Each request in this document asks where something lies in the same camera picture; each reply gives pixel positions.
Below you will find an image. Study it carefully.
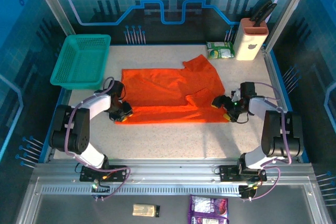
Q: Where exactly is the orange t-shirt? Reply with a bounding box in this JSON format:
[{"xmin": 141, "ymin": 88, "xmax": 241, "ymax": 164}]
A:
[{"xmin": 114, "ymin": 54, "xmax": 228, "ymax": 125}]

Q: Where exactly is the green white snack package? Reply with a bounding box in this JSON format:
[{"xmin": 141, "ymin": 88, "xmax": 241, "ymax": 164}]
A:
[{"xmin": 206, "ymin": 41, "xmax": 235, "ymax": 60}]

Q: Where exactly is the green plastic basket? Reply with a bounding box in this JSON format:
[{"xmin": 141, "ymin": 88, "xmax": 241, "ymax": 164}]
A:
[{"xmin": 49, "ymin": 34, "xmax": 111, "ymax": 90}]

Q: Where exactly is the cream knife block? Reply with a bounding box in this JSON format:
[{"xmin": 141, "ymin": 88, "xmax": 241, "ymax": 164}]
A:
[{"xmin": 233, "ymin": 18, "xmax": 269, "ymax": 61}]

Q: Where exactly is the purple snack packet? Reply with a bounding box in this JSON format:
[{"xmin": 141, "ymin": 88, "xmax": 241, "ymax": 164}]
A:
[{"xmin": 187, "ymin": 195, "xmax": 229, "ymax": 224}]

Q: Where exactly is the beige bar packet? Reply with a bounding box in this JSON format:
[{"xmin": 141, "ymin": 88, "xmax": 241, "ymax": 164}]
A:
[{"xmin": 132, "ymin": 203, "xmax": 161, "ymax": 218}]

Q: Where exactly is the aluminium side rail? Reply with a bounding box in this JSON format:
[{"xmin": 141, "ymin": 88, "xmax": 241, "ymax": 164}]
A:
[{"xmin": 263, "ymin": 47, "xmax": 302, "ymax": 162}]

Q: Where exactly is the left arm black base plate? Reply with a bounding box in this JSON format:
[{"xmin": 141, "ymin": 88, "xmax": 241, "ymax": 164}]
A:
[{"xmin": 79, "ymin": 165, "xmax": 129, "ymax": 183}]

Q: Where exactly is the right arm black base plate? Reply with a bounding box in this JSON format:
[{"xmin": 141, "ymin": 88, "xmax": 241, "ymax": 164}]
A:
[{"xmin": 218, "ymin": 165, "xmax": 268, "ymax": 182}]

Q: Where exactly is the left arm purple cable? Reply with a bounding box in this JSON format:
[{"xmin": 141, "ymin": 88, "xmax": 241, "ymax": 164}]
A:
[{"xmin": 64, "ymin": 76, "xmax": 131, "ymax": 201}]

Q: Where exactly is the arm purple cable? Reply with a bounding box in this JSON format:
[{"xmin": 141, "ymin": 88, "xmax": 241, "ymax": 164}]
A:
[
  {"xmin": 243, "ymin": 82, "xmax": 292, "ymax": 201},
  {"xmin": 64, "ymin": 76, "xmax": 131, "ymax": 201}
]

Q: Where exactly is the aluminium front frame rail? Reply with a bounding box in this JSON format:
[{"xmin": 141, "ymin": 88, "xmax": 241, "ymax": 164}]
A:
[{"xmin": 31, "ymin": 158, "xmax": 317, "ymax": 196}]

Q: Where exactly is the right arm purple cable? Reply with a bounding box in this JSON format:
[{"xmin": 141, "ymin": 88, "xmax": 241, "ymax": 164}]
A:
[{"xmin": 243, "ymin": 82, "xmax": 292, "ymax": 201}]

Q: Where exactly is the black-handled knife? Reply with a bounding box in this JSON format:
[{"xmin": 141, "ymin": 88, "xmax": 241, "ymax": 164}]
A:
[
  {"xmin": 258, "ymin": 3, "xmax": 278, "ymax": 23},
  {"xmin": 250, "ymin": 0, "xmax": 274, "ymax": 22}
]

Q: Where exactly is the aluminium corner post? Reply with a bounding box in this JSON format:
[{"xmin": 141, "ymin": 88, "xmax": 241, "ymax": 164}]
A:
[
  {"xmin": 28, "ymin": 0, "xmax": 77, "ymax": 36},
  {"xmin": 265, "ymin": 0, "xmax": 316, "ymax": 51}
]

